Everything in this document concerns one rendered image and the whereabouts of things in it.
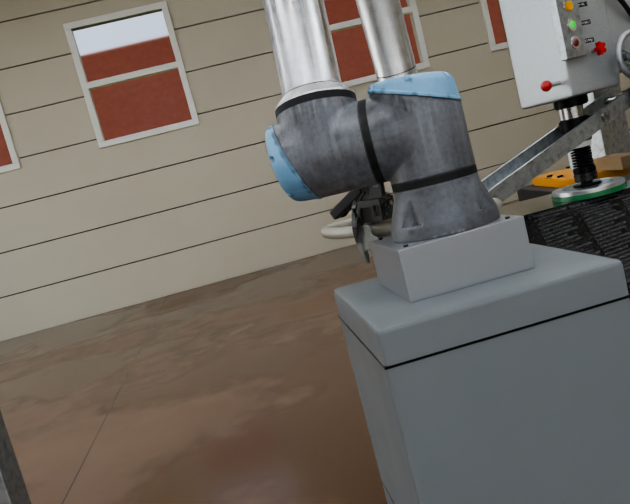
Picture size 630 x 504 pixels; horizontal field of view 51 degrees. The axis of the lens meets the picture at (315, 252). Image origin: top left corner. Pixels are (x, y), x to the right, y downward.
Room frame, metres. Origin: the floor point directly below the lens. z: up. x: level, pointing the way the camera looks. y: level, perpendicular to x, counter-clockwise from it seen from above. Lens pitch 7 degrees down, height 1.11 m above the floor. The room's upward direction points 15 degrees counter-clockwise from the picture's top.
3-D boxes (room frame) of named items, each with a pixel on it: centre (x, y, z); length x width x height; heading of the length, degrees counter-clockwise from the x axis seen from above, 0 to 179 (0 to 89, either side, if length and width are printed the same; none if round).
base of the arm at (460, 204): (1.17, -0.23, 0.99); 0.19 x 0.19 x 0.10
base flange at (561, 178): (2.94, -1.33, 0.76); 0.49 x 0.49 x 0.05; 0
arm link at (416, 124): (1.18, -0.23, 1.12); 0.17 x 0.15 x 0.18; 76
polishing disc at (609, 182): (2.05, -0.87, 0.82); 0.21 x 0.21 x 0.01
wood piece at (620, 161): (2.69, -1.28, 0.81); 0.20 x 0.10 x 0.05; 8
